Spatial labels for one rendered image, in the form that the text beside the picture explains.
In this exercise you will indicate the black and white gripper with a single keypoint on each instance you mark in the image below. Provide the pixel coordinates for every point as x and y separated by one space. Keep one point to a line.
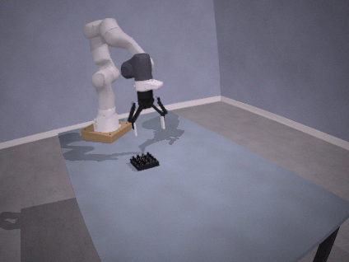
143 99

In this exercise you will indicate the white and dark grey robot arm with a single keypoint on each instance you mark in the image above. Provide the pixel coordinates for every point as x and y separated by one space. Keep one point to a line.
107 32

